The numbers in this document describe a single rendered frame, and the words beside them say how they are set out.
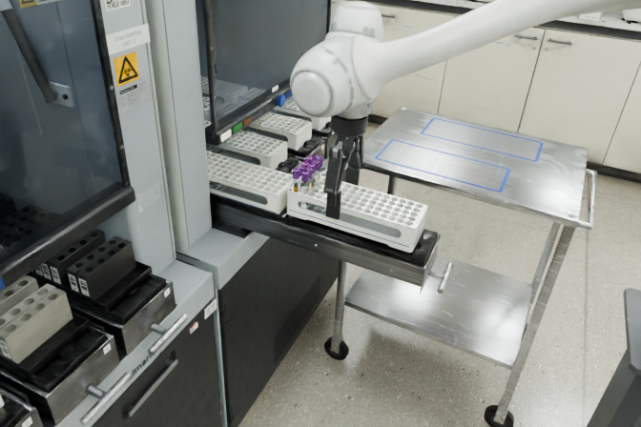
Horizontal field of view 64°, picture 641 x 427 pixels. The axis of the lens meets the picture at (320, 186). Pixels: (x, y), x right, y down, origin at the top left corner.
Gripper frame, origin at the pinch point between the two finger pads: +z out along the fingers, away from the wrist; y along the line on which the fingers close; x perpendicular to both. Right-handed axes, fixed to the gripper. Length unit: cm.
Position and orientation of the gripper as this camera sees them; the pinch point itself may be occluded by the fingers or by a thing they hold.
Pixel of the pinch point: (342, 196)
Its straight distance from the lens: 114.0
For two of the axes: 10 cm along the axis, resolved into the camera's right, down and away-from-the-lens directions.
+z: -0.5, 8.5, 5.2
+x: -9.1, -2.5, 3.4
